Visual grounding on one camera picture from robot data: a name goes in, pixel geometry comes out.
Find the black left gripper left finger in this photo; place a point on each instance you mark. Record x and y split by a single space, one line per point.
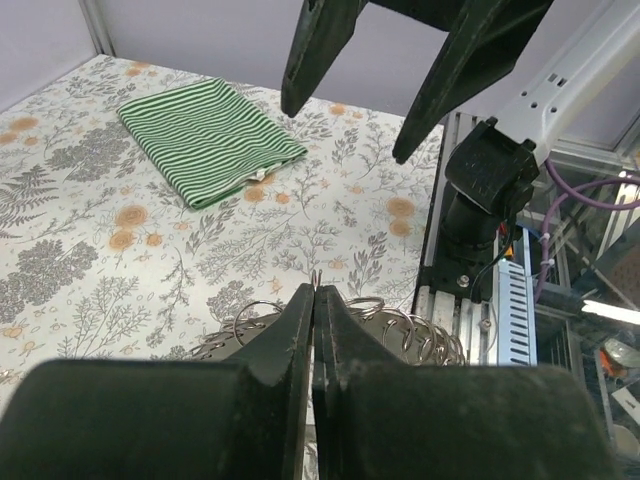
239 418

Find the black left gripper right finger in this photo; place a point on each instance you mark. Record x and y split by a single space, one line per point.
379 418

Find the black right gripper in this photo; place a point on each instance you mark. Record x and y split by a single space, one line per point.
484 43

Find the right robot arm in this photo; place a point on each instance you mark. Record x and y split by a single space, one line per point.
493 168

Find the floral table mat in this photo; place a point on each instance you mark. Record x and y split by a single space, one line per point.
101 258

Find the green striped cloth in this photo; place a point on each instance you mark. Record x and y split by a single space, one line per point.
208 140

